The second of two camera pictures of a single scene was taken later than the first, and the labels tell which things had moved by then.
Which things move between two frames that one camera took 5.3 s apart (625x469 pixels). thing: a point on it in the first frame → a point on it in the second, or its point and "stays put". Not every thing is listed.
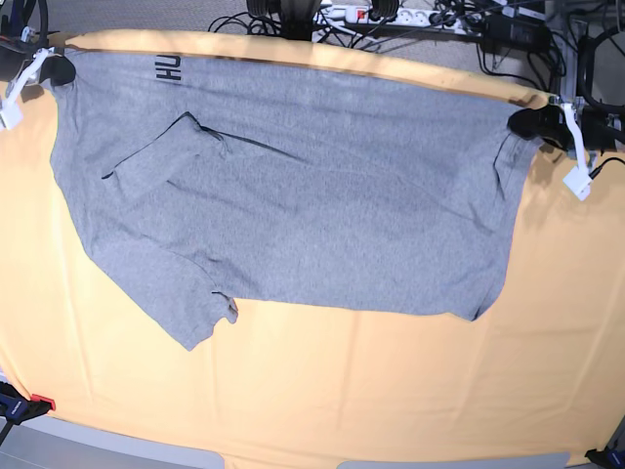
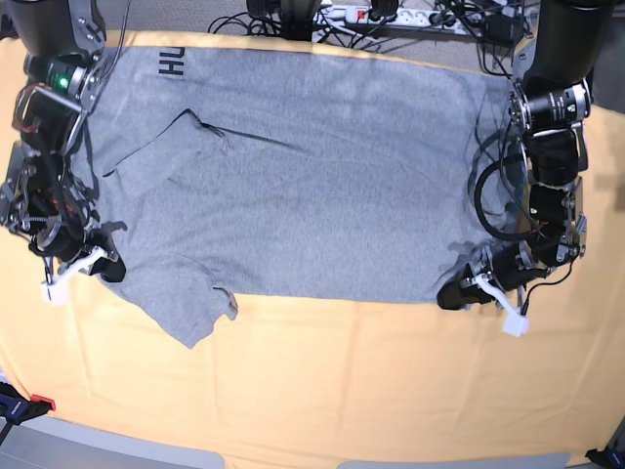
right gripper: x=601 y=126 → x=508 y=269
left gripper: x=13 y=62 → x=69 y=245
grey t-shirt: x=195 y=183 stays put
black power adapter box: x=517 y=34 stays put
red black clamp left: x=16 y=409 stays put
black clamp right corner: x=608 y=458 stays put
